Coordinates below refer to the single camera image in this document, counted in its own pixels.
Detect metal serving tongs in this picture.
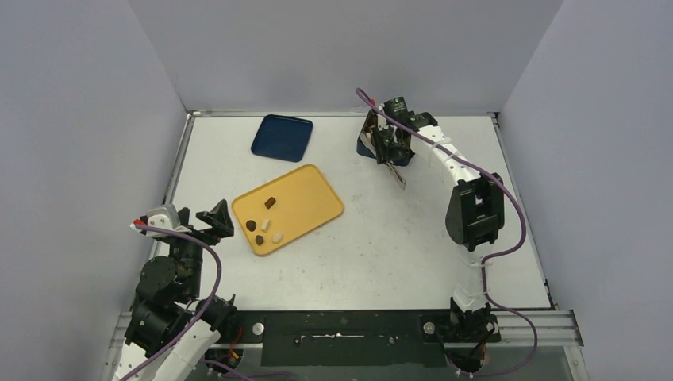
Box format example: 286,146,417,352
356,115,406,190

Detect dark blue box lid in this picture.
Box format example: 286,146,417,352
251,114,313,163

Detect white bar chocolate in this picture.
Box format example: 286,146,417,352
261,219,271,232

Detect yellow plastic tray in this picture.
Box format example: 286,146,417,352
231,164,344,256

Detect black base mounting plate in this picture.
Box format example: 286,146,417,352
206,310,501,368

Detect dark blue chocolate box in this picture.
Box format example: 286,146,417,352
356,110,414,166

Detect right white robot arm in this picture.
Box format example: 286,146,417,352
358,97,504,340

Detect brown bar chocolate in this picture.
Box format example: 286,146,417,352
264,197,277,210

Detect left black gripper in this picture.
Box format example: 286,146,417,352
167,198,233,298

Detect white swirl chocolate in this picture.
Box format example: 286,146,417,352
271,233,283,244

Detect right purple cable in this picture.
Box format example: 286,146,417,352
355,87,539,378

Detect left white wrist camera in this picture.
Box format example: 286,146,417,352
145,204,181,231

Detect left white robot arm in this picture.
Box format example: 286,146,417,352
113,199,243,380

